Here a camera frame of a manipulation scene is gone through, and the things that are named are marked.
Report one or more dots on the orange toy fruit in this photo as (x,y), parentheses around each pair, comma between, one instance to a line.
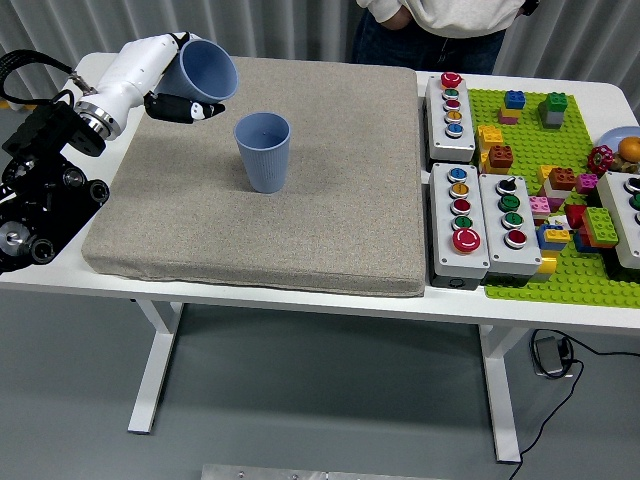
(630,147)

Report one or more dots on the grey four-button control box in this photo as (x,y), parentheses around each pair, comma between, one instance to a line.
(515,260)

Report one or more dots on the blue ribbed cup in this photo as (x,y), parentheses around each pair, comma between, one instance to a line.
(262,165)
(210,70)

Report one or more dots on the blue plate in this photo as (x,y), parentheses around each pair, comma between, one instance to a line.
(610,137)

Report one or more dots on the pink toy brick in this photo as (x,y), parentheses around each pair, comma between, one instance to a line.
(506,120)
(538,205)

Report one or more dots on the brown toy brick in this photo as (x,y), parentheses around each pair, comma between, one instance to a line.
(500,156)
(562,177)

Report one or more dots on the white toy brick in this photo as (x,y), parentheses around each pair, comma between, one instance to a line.
(555,192)

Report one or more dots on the white printed toy tile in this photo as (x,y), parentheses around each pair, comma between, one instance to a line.
(556,220)

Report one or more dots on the green studded baseplate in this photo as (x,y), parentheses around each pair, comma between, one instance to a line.
(530,145)

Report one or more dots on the red valve wheel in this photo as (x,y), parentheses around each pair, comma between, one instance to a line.
(599,159)

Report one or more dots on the yellow toy brick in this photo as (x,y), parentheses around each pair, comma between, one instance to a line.
(544,175)
(556,235)
(546,262)
(488,136)
(507,111)
(483,161)

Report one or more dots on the lime green toy brick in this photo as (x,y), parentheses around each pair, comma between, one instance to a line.
(601,226)

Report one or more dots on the blue toy brick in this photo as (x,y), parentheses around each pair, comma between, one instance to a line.
(542,240)
(514,99)
(580,244)

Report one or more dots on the grey five-button control box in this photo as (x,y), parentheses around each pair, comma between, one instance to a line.
(445,260)
(440,140)

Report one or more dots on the grey power adapter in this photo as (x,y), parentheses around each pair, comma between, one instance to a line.
(547,355)

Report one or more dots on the white table leg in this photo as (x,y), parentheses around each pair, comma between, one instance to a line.
(500,400)
(145,410)

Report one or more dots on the grey toy brick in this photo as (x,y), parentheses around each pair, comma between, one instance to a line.
(550,119)

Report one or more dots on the magenta toy brick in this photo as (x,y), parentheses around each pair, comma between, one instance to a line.
(556,202)
(586,183)

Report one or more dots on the grey-brown mat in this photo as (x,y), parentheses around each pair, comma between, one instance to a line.
(325,225)

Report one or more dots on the grey curtain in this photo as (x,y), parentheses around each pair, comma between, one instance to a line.
(100,20)

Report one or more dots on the brown toy food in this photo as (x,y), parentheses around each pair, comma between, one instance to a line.
(625,164)

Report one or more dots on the person's right hand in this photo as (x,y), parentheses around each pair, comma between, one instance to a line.
(394,21)

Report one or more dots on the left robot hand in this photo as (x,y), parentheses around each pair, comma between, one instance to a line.
(135,65)

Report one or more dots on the red toy brick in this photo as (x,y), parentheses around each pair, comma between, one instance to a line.
(575,215)

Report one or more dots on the person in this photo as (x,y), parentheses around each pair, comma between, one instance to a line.
(460,20)

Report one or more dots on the grey button control box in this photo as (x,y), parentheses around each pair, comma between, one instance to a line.
(615,210)

